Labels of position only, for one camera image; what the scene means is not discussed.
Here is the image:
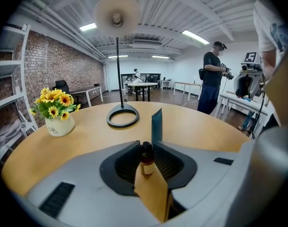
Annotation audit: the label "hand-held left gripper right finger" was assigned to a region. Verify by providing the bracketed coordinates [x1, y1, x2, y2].
[151, 140, 240, 222]

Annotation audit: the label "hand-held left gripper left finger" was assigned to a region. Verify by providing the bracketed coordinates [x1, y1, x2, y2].
[25, 140, 164, 227]

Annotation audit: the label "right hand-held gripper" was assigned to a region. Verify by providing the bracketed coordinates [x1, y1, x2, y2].
[233, 51, 265, 99]

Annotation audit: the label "brown dropper bottle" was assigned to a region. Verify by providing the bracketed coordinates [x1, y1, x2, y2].
[139, 141, 157, 176]

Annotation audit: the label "person's right forearm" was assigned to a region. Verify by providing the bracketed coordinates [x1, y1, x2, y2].
[259, 49, 280, 81]

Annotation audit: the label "long white table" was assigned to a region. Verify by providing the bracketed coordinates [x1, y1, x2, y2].
[173, 81, 202, 103]

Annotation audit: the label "person's white printed T-shirt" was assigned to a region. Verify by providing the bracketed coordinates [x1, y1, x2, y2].
[253, 0, 288, 55]

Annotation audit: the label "sunflowers in white pot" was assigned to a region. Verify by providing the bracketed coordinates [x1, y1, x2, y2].
[28, 87, 82, 137]

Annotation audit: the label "pale pink bag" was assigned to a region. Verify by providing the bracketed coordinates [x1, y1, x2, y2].
[0, 119, 23, 144]

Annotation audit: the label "dark-top desk with white legs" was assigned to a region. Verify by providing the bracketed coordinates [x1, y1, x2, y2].
[70, 86, 104, 107]

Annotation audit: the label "round white table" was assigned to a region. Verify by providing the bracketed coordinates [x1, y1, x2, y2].
[127, 82, 158, 102]

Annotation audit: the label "black office chair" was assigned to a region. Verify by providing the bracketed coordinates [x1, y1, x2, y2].
[52, 79, 80, 106]

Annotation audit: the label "ceiling air conditioner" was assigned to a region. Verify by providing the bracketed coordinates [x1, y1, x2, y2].
[133, 38, 163, 46]

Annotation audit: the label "white metal shelf rack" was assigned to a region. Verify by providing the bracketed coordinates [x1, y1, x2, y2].
[0, 24, 39, 166]

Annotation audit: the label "black desk lamp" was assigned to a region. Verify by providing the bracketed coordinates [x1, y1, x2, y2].
[93, 0, 142, 129]

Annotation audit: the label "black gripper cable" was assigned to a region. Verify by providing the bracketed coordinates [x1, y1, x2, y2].
[250, 91, 267, 140]

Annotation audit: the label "white adapter cable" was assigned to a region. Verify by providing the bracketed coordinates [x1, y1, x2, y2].
[181, 99, 200, 107]

